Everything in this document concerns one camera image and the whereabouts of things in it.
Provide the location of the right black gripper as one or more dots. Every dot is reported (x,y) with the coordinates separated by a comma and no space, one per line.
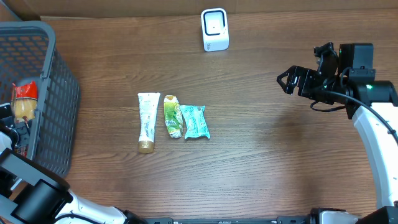
(306,75)

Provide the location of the mint green wipes packet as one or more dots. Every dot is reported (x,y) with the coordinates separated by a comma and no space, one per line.
(195,121)

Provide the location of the green yellow snack packet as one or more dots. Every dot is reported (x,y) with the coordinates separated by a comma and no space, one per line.
(173,116)

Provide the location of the white Pantene conditioner tube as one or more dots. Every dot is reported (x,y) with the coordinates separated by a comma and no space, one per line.
(148,106)

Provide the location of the red spaghetti packet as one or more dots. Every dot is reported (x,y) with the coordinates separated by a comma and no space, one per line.
(24,104)

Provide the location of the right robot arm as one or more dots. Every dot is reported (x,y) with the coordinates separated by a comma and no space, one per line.
(347,77)

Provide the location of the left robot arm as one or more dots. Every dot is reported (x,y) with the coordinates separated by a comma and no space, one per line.
(30,193)

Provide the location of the white barcode scanner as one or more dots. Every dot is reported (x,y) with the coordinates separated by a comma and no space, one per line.
(215,31)

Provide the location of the grey plastic shopping basket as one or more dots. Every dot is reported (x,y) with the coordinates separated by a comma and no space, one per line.
(29,54)

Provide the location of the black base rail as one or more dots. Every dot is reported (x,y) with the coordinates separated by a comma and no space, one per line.
(248,221)

